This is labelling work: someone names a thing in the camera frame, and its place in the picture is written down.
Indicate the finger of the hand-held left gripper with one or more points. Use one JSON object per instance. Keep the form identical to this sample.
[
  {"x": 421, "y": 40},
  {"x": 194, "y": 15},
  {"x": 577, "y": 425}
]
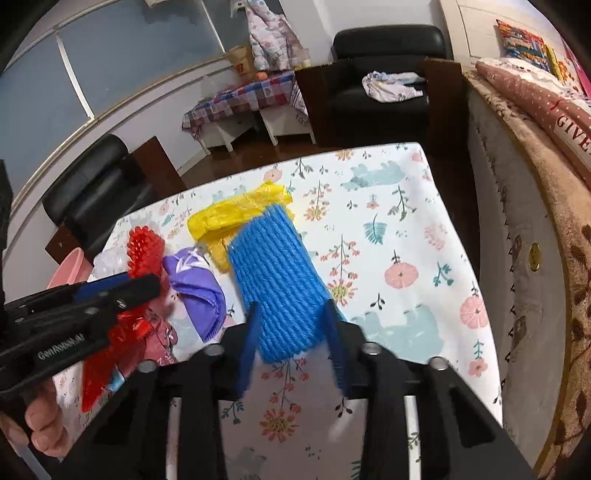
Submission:
[
  {"x": 104, "y": 286},
  {"x": 136, "y": 293}
]

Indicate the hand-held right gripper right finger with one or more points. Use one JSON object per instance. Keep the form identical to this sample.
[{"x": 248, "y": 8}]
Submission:
[{"x": 334, "y": 350}]

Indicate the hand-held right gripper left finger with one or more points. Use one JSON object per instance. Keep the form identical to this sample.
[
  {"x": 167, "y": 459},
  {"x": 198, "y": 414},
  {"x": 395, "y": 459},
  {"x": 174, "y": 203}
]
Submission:
[{"x": 244, "y": 355}]

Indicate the clear plastic wrap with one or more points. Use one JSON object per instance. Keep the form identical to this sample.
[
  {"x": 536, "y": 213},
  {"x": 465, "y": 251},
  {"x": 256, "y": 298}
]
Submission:
[{"x": 108, "y": 264}]

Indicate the pink plastic bin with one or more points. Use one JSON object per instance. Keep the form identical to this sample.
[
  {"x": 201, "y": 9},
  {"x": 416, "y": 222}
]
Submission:
[{"x": 67, "y": 272}]

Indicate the red foam net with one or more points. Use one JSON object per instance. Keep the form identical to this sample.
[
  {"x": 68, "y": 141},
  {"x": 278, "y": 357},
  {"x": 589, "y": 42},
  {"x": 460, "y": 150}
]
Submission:
[{"x": 143, "y": 249}]

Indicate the pink patterned packet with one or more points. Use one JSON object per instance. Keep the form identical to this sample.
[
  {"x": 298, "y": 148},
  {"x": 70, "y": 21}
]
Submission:
[{"x": 159, "y": 337}]

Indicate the red plastic packaging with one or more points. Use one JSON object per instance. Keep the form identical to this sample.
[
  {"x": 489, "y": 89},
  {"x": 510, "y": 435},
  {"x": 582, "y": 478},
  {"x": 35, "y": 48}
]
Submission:
[{"x": 111, "y": 360}]

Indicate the purple wrapper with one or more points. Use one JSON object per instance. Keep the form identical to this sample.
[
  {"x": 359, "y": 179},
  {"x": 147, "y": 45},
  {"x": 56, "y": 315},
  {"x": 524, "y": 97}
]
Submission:
[{"x": 194, "y": 281}]

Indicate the blue block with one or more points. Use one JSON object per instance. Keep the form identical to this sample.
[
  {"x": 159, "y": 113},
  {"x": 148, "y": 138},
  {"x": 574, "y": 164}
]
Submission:
[{"x": 277, "y": 277}]

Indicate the yellow plastic bag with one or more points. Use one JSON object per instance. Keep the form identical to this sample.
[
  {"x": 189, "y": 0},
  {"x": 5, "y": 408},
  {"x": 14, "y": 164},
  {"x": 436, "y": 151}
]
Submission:
[{"x": 217, "y": 221}]

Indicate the person's left hand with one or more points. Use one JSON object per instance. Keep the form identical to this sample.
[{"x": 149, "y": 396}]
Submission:
[{"x": 48, "y": 424}]

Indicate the black leather armchair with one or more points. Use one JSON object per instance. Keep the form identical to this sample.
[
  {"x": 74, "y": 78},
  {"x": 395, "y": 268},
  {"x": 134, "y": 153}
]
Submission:
[
  {"x": 383, "y": 117},
  {"x": 92, "y": 194}
]

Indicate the floral tablecloth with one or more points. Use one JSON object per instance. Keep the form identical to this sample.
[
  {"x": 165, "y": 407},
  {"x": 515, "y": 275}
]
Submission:
[{"x": 392, "y": 221}]

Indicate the white cabinet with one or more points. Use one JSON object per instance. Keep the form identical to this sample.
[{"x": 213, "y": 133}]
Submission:
[
  {"x": 291, "y": 124},
  {"x": 228, "y": 131}
]

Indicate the bed with white quilted side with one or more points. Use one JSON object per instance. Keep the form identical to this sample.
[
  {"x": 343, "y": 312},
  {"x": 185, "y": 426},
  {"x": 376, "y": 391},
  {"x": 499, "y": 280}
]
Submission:
[{"x": 508, "y": 277}]

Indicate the checkered tablecloth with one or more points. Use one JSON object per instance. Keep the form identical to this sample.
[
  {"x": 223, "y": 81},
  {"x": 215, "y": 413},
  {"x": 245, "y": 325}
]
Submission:
[{"x": 240, "y": 97}]

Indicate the clear plastic bag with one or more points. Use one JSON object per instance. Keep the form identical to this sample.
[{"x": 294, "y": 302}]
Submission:
[{"x": 212, "y": 82}]

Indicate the brown plush blanket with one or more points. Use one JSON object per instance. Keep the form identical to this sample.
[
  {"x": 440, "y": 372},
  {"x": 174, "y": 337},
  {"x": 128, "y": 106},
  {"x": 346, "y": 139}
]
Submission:
[{"x": 558, "y": 240}]

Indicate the brown paper bag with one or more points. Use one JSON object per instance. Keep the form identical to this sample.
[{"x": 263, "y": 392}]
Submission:
[{"x": 240, "y": 62}]

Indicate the white patterned cloth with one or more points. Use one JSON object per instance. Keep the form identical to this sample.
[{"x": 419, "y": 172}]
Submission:
[{"x": 392, "y": 86}]

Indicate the plastic cup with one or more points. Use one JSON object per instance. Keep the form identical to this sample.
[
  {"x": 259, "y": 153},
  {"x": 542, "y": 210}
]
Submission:
[{"x": 305, "y": 57}]

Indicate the floral padded jacket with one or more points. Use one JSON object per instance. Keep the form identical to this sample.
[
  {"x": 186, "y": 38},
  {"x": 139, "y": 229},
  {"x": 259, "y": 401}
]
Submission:
[{"x": 272, "y": 32}]

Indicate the pink dotted pillow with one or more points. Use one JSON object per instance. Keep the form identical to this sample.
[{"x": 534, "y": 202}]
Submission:
[{"x": 521, "y": 90}]

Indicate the white headboard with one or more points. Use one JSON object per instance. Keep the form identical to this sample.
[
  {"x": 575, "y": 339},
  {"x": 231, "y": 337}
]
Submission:
[{"x": 471, "y": 27}]

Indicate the colourful patterned cushion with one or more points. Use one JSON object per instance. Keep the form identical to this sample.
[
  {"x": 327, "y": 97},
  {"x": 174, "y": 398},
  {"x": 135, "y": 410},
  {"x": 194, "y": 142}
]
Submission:
[{"x": 524, "y": 44}]

